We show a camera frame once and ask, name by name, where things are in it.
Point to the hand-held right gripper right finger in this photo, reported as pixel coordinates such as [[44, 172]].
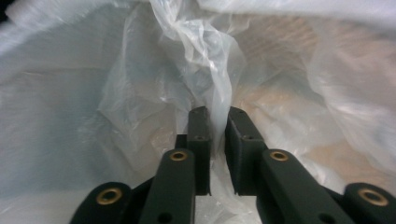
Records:
[[244, 155]]

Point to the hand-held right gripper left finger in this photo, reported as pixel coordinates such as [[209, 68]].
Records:
[[200, 149]]

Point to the white plastic bag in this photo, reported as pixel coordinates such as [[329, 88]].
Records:
[[93, 93]]

